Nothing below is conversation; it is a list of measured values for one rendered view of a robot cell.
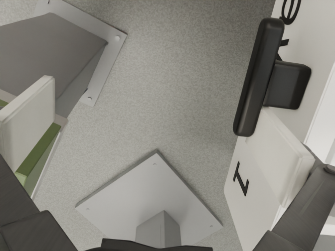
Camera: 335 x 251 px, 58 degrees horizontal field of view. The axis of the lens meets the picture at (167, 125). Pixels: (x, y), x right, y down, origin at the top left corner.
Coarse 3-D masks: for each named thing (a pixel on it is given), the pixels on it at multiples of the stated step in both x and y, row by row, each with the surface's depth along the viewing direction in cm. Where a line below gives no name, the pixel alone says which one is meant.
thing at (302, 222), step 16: (320, 176) 13; (304, 192) 11; (320, 192) 12; (288, 208) 10; (304, 208) 11; (320, 208) 11; (288, 224) 10; (304, 224) 10; (320, 224) 10; (272, 240) 8; (288, 240) 9; (304, 240) 9
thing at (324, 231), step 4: (328, 220) 26; (332, 220) 26; (328, 224) 25; (332, 224) 25; (324, 228) 25; (328, 228) 25; (332, 228) 25; (324, 232) 26; (328, 232) 26; (332, 232) 26
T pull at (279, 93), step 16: (272, 32) 17; (256, 48) 18; (272, 48) 17; (256, 64) 18; (272, 64) 17; (288, 64) 18; (256, 80) 18; (272, 80) 18; (288, 80) 18; (304, 80) 18; (240, 96) 19; (256, 96) 18; (272, 96) 18; (288, 96) 18; (240, 112) 19; (256, 112) 19; (240, 128) 19
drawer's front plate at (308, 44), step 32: (288, 0) 22; (320, 0) 18; (288, 32) 22; (320, 32) 18; (320, 64) 17; (320, 96) 17; (288, 128) 20; (320, 128) 18; (224, 192) 32; (256, 192) 24; (256, 224) 23
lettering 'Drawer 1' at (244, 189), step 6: (300, 0) 20; (282, 6) 23; (282, 12) 23; (288, 12) 22; (294, 12) 21; (282, 18) 23; (288, 18) 22; (294, 18) 21; (288, 24) 22; (282, 42) 22; (282, 60) 22; (234, 174) 29; (234, 180) 29; (240, 180) 27; (246, 186) 26; (246, 192) 26
